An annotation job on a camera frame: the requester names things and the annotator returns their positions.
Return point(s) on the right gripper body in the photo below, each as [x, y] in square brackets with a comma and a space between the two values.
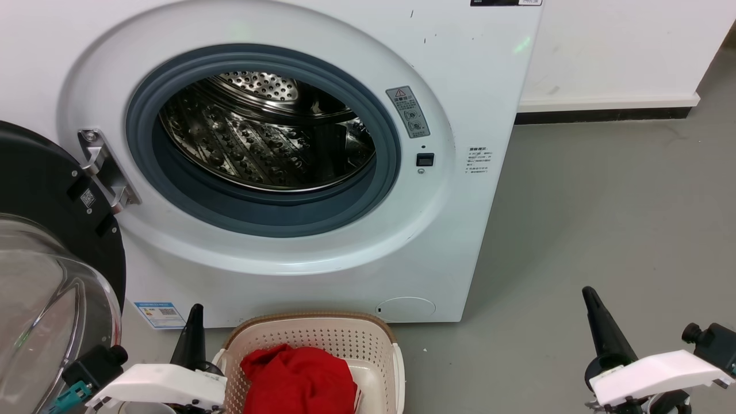
[661, 402]

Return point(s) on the white front-load washing machine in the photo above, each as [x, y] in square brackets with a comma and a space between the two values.
[322, 276]

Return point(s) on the black baseboard strip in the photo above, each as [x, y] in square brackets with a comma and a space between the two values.
[604, 115]

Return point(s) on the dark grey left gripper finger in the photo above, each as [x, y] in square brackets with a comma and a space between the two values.
[184, 345]
[198, 345]

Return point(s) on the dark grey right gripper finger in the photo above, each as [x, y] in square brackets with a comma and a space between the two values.
[601, 333]
[615, 333]

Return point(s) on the grey rubber door gasket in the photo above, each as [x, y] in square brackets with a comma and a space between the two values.
[264, 215]

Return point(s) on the white left wrist camera cover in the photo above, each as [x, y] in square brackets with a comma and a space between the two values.
[161, 386]

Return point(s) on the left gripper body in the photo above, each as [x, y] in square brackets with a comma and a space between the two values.
[211, 368]

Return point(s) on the blue energy label sticker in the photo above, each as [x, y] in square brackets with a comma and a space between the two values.
[159, 314]

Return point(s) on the black wrist camera block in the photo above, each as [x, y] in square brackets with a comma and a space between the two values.
[713, 342]
[95, 363]

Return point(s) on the stainless steel washing machine drum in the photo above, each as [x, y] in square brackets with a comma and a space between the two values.
[253, 144]

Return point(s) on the white right wrist camera cover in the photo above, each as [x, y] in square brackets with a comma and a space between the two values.
[661, 374]

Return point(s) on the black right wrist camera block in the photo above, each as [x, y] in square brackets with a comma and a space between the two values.
[713, 342]

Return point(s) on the grey warning sticker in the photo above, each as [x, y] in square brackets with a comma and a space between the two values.
[407, 112]

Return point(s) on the black left wrist camera block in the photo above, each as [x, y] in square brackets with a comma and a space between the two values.
[95, 363]

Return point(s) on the round drain filter cover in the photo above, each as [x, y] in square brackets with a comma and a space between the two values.
[405, 309]

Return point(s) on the teal connector plug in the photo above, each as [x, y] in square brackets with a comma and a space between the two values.
[72, 397]

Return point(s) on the red garment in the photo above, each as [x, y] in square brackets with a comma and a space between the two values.
[299, 379]

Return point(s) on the white wall ledge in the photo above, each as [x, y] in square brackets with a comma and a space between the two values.
[609, 102]

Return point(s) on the cream perforated laundry basket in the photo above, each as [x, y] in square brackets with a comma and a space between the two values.
[345, 339]

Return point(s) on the white wrist camera cover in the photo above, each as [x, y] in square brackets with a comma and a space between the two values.
[661, 374]
[161, 386]

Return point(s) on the metal door hinge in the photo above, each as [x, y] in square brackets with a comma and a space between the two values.
[106, 172]

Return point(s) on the open washer door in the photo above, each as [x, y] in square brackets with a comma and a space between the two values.
[34, 178]

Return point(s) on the QR code sticker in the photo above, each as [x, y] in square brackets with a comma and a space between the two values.
[87, 198]

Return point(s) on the black control panel strip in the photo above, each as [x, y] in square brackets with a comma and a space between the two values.
[506, 2]

